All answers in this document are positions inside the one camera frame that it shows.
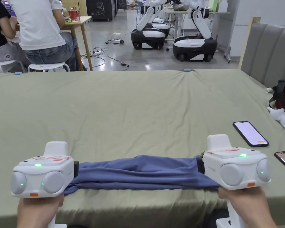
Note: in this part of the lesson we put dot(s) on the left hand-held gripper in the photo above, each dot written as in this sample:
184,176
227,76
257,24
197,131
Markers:
49,169

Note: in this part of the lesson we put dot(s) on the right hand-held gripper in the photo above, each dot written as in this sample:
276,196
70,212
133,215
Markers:
230,166

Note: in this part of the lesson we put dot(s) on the dark blue shirt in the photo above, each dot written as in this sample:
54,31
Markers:
142,172

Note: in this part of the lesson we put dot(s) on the person's left forearm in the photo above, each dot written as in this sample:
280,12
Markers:
34,224

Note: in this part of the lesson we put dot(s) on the person's right forearm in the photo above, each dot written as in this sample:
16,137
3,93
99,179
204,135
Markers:
258,217

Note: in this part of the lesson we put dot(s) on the person's right hand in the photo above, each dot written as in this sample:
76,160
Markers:
242,197

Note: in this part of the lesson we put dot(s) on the person's left hand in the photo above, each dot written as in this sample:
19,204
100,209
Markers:
41,205

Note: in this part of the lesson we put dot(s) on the black phone with white screen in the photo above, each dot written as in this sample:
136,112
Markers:
250,134

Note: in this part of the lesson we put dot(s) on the white plush toy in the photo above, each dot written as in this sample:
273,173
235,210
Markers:
283,117

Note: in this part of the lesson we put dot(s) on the small white paper cup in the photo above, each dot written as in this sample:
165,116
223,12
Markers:
267,90

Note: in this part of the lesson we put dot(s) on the bed with pale green sheet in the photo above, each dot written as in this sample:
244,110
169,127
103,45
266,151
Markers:
133,111

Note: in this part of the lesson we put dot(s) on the grey padded headboard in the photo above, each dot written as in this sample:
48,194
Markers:
268,49

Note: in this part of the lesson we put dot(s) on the white power strip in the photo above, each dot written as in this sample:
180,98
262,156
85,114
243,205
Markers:
116,41
95,52

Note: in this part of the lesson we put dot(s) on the white wheeled robot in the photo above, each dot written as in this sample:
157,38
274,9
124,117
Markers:
194,45
148,35

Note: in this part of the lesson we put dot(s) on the black power adapter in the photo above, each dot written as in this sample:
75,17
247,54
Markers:
124,64

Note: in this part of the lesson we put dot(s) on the black cabinet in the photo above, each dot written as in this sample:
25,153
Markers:
101,9

